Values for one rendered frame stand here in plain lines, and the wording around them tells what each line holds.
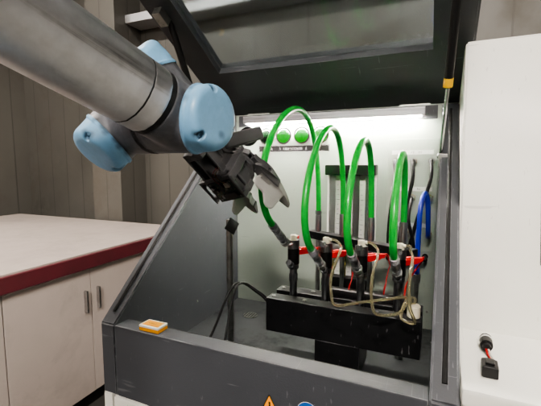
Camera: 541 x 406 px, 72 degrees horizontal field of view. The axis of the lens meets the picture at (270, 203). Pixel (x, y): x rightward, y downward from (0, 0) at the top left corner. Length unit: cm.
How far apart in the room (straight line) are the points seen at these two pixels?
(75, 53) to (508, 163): 75
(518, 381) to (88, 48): 68
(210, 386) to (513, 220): 66
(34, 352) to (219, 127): 175
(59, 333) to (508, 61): 201
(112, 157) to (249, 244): 83
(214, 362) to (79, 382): 158
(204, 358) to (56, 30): 60
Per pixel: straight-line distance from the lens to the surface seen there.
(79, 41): 36
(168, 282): 101
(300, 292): 94
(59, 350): 215
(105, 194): 333
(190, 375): 81
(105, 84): 37
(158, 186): 331
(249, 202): 74
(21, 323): 198
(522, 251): 85
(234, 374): 75
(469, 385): 65
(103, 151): 51
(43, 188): 437
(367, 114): 109
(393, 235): 68
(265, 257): 125
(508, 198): 85
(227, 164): 64
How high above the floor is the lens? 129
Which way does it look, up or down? 6 degrees down
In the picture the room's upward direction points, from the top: straight up
